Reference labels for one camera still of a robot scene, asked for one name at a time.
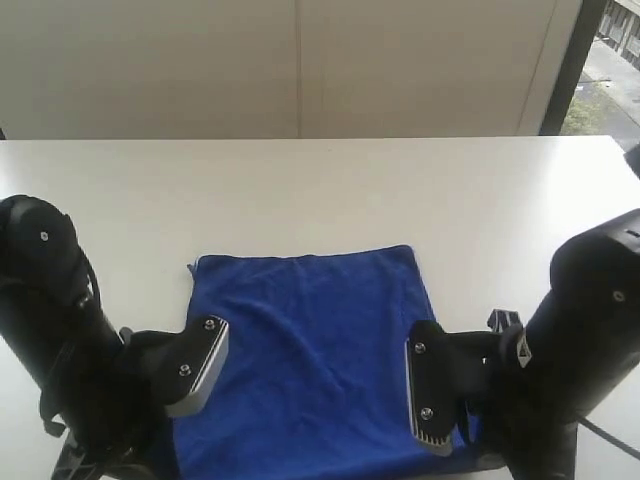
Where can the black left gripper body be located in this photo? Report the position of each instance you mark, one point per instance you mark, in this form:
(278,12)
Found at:
(96,392)

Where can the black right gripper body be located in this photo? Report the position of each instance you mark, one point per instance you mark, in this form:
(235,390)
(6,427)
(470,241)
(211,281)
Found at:
(524,383)

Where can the blue microfiber cloth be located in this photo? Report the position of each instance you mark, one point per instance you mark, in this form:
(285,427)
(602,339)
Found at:
(314,383)

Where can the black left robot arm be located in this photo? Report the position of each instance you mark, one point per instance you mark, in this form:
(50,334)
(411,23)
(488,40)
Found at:
(47,281)

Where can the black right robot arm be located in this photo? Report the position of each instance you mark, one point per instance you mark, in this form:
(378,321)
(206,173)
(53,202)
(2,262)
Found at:
(595,273)

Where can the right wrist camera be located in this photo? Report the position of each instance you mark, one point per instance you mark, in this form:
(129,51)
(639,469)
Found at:
(431,389)

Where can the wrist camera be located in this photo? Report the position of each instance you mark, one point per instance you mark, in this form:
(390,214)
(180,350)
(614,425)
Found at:
(431,389)
(190,366)

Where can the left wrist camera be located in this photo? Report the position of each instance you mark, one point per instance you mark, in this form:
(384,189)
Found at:
(190,366)

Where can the black window frame post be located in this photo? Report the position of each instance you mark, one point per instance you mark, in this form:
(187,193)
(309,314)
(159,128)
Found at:
(579,44)

